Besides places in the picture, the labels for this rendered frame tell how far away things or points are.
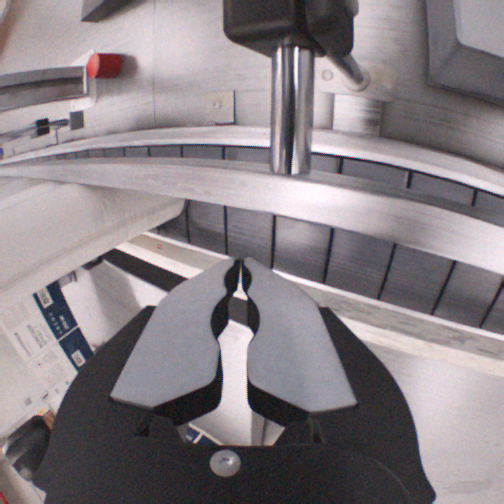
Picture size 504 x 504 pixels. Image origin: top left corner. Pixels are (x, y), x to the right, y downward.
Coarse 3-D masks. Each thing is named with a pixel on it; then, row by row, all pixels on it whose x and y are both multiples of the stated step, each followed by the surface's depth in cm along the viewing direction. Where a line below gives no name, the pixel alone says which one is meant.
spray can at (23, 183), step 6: (18, 180) 19; (24, 180) 19; (30, 180) 20; (36, 180) 20; (42, 180) 21; (48, 180) 21; (0, 186) 17; (6, 186) 18; (12, 186) 18; (18, 186) 19; (24, 186) 19; (30, 186) 20; (0, 192) 17; (6, 192) 17; (12, 192) 18; (0, 198) 17
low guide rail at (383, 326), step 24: (144, 240) 21; (168, 264) 19; (192, 264) 18; (240, 288) 16; (312, 288) 15; (336, 312) 13; (360, 312) 13; (384, 312) 13; (360, 336) 13; (384, 336) 12; (408, 336) 11; (432, 336) 11; (456, 336) 11; (480, 336) 11; (456, 360) 10; (480, 360) 9
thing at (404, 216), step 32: (64, 160) 15; (96, 160) 12; (128, 160) 10; (160, 160) 9; (192, 160) 9; (224, 160) 9; (160, 192) 9; (192, 192) 8; (224, 192) 8; (256, 192) 7; (288, 192) 7; (320, 192) 6; (352, 192) 6; (384, 192) 6; (416, 192) 6; (320, 224) 7; (352, 224) 6; (384, 224) 6; (416, 224) 5; (448, 224) 5; (480, 224) 4; (448, 256) 5; (480, 256) 5
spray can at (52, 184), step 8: (40, 184) 15; (48, 184) 15; (56, 184) 15; (64, 184) 16; (24, 192) 13; (32, 192) 14; (40, 192) 14; (0, 200) 12; (8, 200) 12; (16, 200) 13; (0, 208) 12
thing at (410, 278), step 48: (432, 192) 11; (480, 192) 10; (192, 240) 22; (240, 240) 19; (288, 240) 17; (336, 240) 15; (384, 240) 14; (336, 288) 17; (384, 288) 15; (432, 288) 13; (480, 288) 11
